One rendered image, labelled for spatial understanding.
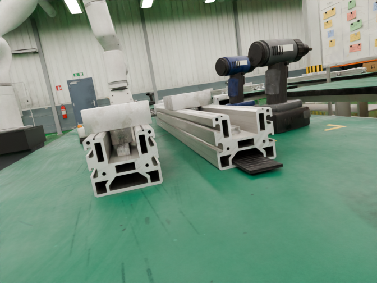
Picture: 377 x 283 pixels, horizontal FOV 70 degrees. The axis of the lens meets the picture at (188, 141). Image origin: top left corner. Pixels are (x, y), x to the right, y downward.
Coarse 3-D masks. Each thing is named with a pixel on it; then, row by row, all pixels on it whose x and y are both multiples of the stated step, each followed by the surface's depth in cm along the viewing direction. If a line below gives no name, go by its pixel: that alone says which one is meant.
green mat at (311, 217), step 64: (320, 128) 63; (0, 192) 50; (64, 192) 44; (128, 192) 39; (192, 192) 35; (256, 192) 32; (320, 192) 29; (0, 256) 26; (64, 256) 24; (128, 256) 23; (192, 256) 22; (256, 256) 20; (320, 256) 19
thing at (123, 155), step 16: (144, 128) 40; (96, 144) 40; (128, 144) 46; (144, 144) 47; (96, 160) 38; (112, 160) 41; (128, 160) 39; (144, 160) 40; (96, 176) 39; (112, 176) 39; (128, 176) 45; (144, 176) 44; (160, 176) 41; (96, 192) 39; (112, 192) 39
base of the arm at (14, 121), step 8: (0, 88) 110; (8, 88) 113; (0, 96) 110; (8, 96) 112; (0, 104) 110; (8, 104) 112; (16, 104) 116; (0, 112) 110; (8, 112) 112; (16, 112) 115; (0, 120) 110; (8, 120) 112; (16, 120) 114; (0, 128) 111; (8, 128) 112; (16, 128) 111; (24, 128) 114
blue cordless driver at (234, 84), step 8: (232, 56) 88; (240, 56) 89; (216, 64) 87; (224, 64) 84; (232, 64) 85; (240, 64) 87; (248, 64) 89; (224, 72) 85; (232, 72) 86; (240, 72) 89; (248, 72) 93; (232, 80) 88; (240, 80) 89; (232, 88) 88; (240, 88) 89; (232, 96) 88; (240, 96) 89; (232, 104) 88; (240, 104) 88; (248, 104) 90; (256, 104) 93
